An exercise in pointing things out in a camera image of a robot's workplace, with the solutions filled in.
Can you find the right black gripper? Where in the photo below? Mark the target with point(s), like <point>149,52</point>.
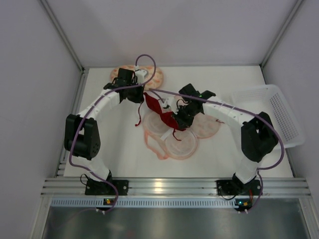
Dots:
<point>183,119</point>

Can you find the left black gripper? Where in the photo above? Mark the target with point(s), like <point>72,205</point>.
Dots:
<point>135,95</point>

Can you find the red bra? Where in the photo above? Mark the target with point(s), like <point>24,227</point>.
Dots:
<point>166,117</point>

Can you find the pink mesh laundry bag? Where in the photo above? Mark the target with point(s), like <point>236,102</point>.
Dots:
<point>156,81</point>
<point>161,133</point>

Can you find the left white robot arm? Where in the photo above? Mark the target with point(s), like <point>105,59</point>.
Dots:
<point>82,137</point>

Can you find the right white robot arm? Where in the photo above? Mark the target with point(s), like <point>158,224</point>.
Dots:
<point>252,133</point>

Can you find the white plastic basket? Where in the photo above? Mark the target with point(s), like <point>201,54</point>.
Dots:
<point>270,99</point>

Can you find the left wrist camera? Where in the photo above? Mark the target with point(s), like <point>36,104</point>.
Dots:
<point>141,74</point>

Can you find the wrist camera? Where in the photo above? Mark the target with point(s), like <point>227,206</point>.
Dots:
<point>141,74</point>
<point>171,104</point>

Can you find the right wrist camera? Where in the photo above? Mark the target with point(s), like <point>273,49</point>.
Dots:
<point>171,104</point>

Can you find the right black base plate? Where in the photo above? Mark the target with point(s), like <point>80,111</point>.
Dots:
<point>234,187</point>

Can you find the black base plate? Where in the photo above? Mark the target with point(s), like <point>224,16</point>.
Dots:
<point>95,188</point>
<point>234,187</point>

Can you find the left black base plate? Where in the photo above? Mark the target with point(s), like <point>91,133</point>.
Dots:
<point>95,188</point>

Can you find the aluminium mounting rail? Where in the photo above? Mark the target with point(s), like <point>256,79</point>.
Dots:
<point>198,187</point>

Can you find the perforated cable duct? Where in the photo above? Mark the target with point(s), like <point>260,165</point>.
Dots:
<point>150,203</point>

